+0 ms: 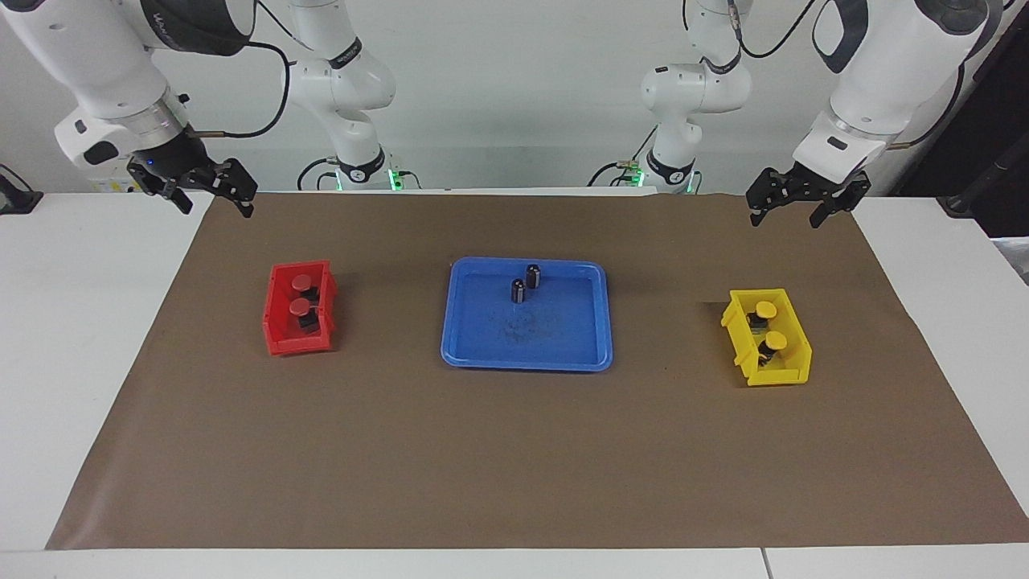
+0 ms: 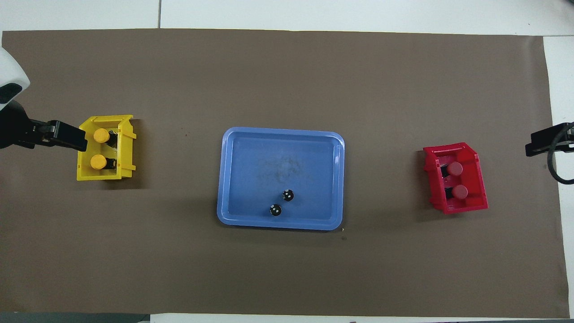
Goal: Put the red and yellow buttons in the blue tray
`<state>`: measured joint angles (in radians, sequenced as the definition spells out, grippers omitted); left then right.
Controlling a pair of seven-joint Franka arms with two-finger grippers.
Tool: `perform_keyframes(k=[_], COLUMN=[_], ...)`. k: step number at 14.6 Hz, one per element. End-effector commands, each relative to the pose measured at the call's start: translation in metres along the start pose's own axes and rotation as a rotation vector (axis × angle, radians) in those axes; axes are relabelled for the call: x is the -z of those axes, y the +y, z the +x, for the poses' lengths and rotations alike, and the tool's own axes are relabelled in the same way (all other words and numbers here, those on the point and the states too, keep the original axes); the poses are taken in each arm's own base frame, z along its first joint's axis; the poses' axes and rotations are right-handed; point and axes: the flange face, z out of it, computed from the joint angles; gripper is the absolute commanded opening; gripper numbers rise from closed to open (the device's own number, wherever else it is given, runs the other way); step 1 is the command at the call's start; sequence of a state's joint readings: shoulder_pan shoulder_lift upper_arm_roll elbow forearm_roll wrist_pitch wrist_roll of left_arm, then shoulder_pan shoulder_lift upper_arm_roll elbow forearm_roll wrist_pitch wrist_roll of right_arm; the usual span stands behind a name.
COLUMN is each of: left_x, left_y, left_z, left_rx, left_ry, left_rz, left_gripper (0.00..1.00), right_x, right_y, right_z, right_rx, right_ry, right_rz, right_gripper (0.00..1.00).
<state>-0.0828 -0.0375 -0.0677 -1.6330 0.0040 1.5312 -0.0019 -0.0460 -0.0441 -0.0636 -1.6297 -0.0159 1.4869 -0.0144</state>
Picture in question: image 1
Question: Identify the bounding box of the black base cable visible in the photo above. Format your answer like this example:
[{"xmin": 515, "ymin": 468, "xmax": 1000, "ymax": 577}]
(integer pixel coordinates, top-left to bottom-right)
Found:
[
  {"xmin": 297, "ymin": 157, "xmax": 338, "ymax": 192},
  {"xmin": 587, "ymin": 125, "xmax": 660, "ymax": 188}
]

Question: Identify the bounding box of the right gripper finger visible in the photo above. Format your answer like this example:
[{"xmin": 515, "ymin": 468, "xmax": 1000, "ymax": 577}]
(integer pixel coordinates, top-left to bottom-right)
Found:
[
  {"xmin": 201, "ymin": 158, "xmax": 259, "ymax": 219},
  {"xmin": 149, "ymin": 175, "xmax": 195, "ymax": 216}
]

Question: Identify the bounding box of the blue plastic tray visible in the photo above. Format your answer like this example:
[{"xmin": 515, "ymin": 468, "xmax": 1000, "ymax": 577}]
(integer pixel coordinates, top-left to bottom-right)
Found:
[{"xmin": 440, "ymin": 257, "xmax": 614, "ymax": 372}]

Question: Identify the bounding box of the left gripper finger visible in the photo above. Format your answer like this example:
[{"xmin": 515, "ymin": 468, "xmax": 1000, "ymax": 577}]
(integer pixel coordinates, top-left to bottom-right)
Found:
[
  {"xmin": 810, "ymin": 172, "xmax": 872, "ymax": 229},
  {"xmin": 746, "ymin": 165, "xmax": 793, "ymax": 228}
]

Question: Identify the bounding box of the black backdrop panel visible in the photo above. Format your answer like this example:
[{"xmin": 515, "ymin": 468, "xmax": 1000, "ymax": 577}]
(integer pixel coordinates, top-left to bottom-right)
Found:
[{"xmin": 896, "ymin": 8, "xmax": 1029, "ymax": 239}]

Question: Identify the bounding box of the white wall electrical box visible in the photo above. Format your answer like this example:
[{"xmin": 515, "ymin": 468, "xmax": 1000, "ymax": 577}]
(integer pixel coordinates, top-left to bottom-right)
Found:
[{"xmin": 87, "ymin": 171, "xmax": 144, "ymax": 194}]

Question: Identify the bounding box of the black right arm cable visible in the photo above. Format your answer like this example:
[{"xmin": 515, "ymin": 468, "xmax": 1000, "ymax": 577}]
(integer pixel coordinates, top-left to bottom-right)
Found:
[{"xmin": 197, "ymin": 0, "xmax": 292, "ymax": 139}]

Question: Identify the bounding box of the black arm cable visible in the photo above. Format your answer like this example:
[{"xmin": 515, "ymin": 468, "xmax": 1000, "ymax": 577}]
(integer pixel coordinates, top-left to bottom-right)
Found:
[
  {"xmin": 197, "ymin": 0, "xmax": 292, "ymax": 139},
  {"xmin": 683, "ymin": 0, "xmax": 1015, "ymax": 150}
]

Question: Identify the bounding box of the yellow plastic bin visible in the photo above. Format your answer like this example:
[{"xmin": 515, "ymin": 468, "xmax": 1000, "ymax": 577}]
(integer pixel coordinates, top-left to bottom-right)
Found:
[{"xmin": 720, "ymin": 288, "xmax": 813, "ymax": 388}]

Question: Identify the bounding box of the red plastic bin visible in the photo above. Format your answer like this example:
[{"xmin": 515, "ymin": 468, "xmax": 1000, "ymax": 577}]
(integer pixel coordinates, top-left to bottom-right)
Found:
[{"xmin": 262, "ymin": 260, "xmax": 336, "ymax": 357}]

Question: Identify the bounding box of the black left base cable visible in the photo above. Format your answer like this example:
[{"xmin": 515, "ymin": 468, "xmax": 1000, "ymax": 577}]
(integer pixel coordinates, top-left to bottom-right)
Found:
[{"xmin": 587, "ymin": 125, "xmax": 660, "ymax": 188}]

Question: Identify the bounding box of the brown paper table mat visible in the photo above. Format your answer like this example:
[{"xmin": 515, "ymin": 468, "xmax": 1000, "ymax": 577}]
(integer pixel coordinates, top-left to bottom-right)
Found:
[{"xmin": 46, "ymin": 191, "xmax": 1029, "ymax": 551}]

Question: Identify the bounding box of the black desk clamp mount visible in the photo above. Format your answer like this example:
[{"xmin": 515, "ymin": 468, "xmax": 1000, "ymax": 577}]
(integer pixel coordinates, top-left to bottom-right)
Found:
[{"xmin": 0, "ymin": 165, "xmax": 43, "ymax": 216}]

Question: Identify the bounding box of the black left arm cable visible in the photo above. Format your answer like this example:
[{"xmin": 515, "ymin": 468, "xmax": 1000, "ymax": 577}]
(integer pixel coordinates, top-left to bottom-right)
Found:
[{"xmin": 683, "ymin": 0, "xmax": 1015, "ymax": 150}]

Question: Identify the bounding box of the black right base cable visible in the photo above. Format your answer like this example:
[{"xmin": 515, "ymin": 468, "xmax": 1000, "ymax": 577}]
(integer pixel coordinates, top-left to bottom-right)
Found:
[{"xmin": 297, "ymin": 157, "xmax": 338, "ymax": 192}]

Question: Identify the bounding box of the black tripod stand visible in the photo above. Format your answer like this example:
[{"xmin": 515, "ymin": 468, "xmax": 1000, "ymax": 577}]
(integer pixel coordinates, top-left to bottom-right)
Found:
[{"xmin": 939, "ymin": 153, "xmax": 1029, "ymax": 220}]

